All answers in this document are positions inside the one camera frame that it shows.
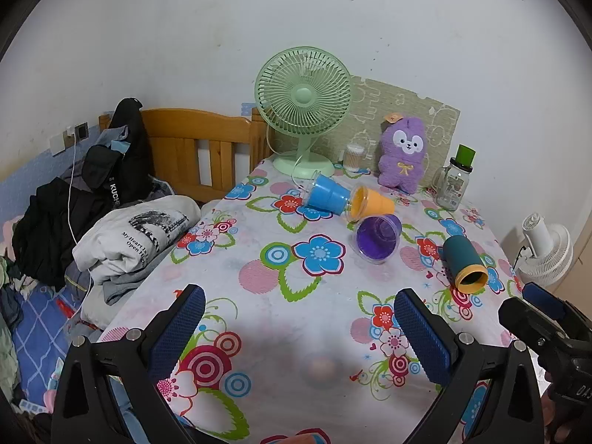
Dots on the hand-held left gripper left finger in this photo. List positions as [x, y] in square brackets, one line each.
[180, 330]

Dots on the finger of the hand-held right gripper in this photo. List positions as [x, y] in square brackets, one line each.
[542, 298]
[520, 318]

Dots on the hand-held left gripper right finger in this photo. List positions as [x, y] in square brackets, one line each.
[422, 337]

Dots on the teal cup with yellow rim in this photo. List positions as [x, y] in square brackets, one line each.
[462, 259]

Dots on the purple cup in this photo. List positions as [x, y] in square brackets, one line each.
[378, 238]

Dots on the orange cup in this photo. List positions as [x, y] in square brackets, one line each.
[372, 203]

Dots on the blue cup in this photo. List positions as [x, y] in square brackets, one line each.
[326, 193]

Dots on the person's right hand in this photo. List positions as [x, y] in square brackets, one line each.
[555, 418]

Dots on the white fan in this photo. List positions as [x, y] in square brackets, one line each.
[548, 249]

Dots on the grey folded clothing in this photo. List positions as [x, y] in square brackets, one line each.
[118, 289]

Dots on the white printed shirt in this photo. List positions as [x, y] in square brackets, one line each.
[134, 236]

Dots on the floral tablecloth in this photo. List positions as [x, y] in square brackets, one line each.
[286, 314]

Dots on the glass jar with green lid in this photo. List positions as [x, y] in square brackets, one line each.
[453, 185]

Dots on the blue plaid bedsheet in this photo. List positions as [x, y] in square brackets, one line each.
[34, 333]

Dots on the pile of black clothes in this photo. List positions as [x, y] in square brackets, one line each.
[51, 222]

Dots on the purple plush toy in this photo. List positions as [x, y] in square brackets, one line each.
[402, 157]

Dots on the cotton swab container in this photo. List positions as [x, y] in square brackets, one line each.
[354, 157]

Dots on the wooden headboard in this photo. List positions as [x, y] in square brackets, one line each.
[185, 134]

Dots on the green desk fan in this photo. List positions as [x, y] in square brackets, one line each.
[303, 97]

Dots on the dark wall socket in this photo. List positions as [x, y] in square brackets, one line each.
[81, 131]

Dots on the white wall socket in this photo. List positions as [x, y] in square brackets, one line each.
[58, 144]

